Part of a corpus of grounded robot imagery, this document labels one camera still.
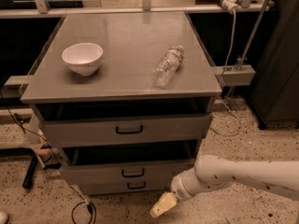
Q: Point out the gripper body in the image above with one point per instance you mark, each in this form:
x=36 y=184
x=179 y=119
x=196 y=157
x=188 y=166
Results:
x=179 y=188

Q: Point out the grey drawer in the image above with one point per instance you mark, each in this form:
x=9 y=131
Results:
x=123 y=187
x=120 y=163
x=135 y=130

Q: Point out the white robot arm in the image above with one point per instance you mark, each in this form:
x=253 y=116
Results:
x=211 y=173

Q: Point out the grey bottom drawer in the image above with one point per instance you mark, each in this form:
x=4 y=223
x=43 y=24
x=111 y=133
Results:
x=123 y=187

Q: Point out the grey top drawer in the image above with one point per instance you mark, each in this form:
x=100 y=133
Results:
x=135 y=130

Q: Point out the grey drawer cabinet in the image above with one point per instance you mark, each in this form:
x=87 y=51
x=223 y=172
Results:
x=133 y=44

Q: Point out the clear plastic water bottle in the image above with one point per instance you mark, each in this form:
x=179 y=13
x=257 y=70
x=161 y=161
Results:
x=163 y=71

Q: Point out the metal diagonal rod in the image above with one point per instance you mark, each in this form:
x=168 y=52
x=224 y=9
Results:
x=240 y=61

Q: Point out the black floor stand leg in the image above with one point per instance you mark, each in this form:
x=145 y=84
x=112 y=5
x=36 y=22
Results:
x=28 y=180

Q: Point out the dark cabinet on right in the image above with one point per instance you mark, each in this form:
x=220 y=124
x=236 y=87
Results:
x=274 y=91

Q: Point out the white bowl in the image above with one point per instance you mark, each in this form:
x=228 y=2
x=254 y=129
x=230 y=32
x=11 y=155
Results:
x=83 y=58

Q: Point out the grey metal bracket block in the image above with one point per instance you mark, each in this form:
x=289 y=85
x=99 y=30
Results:
x=229 y=77

